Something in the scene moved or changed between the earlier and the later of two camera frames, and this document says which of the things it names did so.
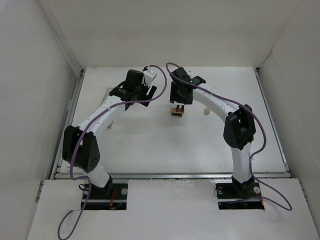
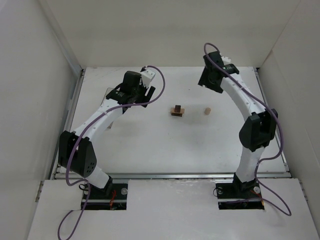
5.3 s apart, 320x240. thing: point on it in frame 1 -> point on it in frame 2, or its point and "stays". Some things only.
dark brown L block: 175,114 stays
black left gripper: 146,95 stays
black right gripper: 180,99 -> 206,80
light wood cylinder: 207,111 stays
